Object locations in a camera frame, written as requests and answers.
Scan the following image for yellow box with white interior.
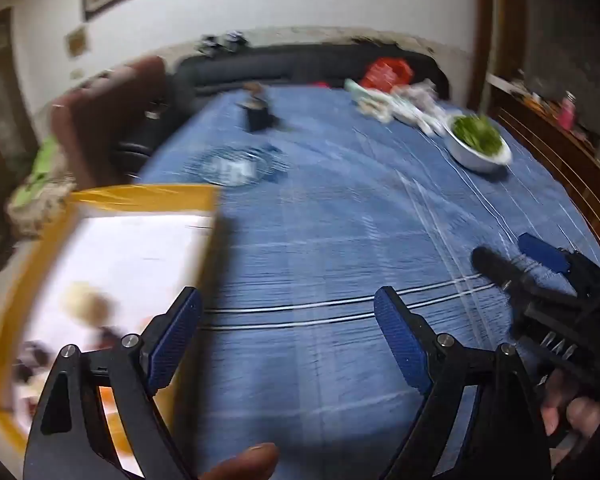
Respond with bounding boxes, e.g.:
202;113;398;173
0;184;219;479

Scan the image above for person's right hand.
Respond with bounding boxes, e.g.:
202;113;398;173
541;368;600;478

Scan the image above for person's left hand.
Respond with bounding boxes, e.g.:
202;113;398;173
200;442;279;480

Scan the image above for wooden side cabinet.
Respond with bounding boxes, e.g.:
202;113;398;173
486;75;600;243

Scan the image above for white bowl of greens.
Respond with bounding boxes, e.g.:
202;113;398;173
444;114;513;174

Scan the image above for white and green cloth pile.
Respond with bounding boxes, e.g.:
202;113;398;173
344;79;450;136

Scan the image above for blue plaid tablecloth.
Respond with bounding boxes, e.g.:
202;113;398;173
140;87;600;479

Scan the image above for red plastic bag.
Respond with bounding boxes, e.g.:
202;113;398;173
360;58;414;93

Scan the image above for green patterned cushion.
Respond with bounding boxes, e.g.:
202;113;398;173
5;136;76;238

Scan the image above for brown armchair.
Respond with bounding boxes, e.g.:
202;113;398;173
50;55;168;190

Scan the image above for black clamp devices on sofa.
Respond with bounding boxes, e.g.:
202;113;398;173
197;30;249;56

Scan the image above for black leather sofa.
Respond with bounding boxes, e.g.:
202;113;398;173
110;38;451;179

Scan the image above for small wall plaque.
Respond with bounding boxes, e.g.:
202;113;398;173
65;26;88;58

